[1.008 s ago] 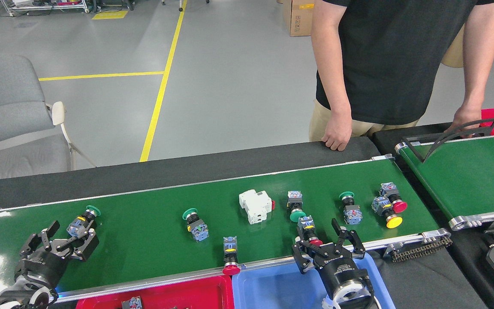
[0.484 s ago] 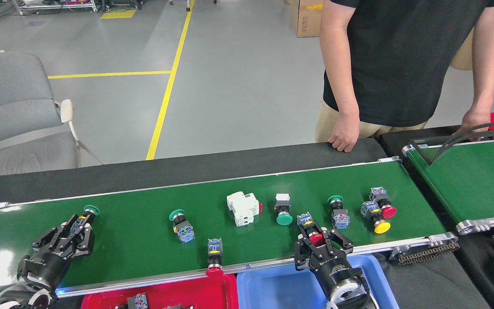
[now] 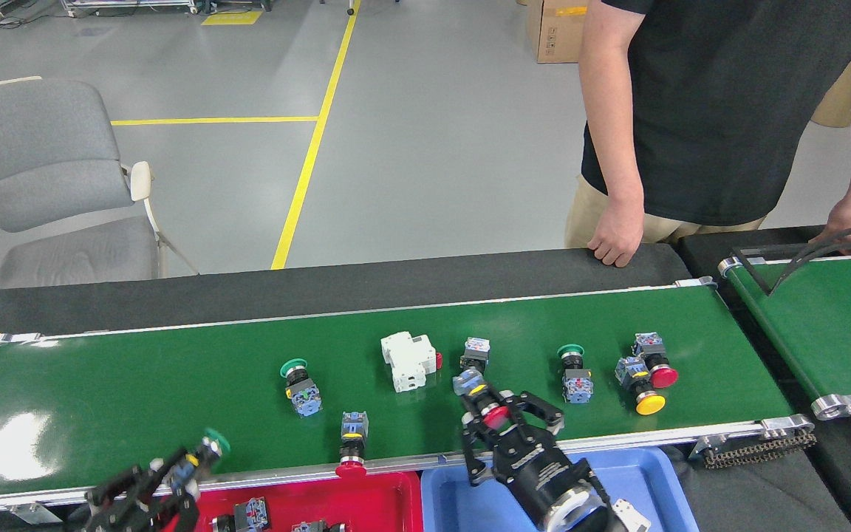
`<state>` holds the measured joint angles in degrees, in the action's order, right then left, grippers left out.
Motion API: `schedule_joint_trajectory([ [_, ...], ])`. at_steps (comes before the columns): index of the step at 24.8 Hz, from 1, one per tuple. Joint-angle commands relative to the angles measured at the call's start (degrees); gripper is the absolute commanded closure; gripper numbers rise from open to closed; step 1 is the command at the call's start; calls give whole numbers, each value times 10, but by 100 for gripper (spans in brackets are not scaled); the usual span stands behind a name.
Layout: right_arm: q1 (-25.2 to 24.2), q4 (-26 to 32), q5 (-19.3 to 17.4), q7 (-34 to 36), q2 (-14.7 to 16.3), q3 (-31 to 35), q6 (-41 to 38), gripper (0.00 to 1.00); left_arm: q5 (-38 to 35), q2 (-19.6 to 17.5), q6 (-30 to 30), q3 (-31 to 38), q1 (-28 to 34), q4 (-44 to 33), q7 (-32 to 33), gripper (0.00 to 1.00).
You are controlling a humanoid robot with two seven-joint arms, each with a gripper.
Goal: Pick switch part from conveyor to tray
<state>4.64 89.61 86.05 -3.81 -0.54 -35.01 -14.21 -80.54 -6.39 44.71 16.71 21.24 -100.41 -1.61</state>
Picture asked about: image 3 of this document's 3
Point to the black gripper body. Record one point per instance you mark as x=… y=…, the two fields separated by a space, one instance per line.
x=540 y=465

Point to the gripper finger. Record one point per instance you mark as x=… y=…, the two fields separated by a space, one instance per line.
x=481 y=458
x=544 y=410
x=183 y=510
x=115 y=491

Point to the person's right forearm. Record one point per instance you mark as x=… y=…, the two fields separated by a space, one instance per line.
x=614 y=133

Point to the long green conveyor belt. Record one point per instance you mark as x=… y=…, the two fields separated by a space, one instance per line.
x=174 y=384

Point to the short green conveyor belt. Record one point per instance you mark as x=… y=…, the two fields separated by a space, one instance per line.
x=824 y=332

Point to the person's right hand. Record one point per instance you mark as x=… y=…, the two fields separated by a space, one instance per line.
x=617 y=236

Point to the person's left hand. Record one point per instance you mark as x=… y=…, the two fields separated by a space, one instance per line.
x=850 y=225

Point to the blue plastic bin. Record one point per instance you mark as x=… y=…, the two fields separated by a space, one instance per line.
x=632 y=473

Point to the yellow mushroom push button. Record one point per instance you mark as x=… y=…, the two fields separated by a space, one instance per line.
x=650 y=403

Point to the red plastic bin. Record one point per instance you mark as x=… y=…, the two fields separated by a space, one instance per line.
x=381 y=502

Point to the person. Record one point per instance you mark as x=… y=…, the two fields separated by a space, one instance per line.
x=728 y=111

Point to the grey office chair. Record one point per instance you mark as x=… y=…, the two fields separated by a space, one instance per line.
x=34 y=148

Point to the brown cardboard box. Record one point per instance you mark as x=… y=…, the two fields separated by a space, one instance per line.
x=555 y=33

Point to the potted plant tan pot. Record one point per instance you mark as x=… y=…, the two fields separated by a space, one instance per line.
x=835 y=96

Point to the metal shelf rack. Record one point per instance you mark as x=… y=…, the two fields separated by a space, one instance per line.
x=130 y=6

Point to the black curved guide bracket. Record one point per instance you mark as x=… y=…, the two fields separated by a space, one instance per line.
x=750 y=273

